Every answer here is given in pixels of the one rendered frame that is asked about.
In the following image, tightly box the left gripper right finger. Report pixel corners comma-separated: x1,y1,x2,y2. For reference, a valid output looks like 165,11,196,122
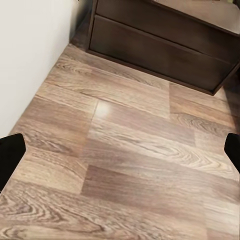
224,133,240,173

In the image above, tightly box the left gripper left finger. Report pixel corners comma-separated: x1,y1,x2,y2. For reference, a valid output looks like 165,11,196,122
0,133,26,193

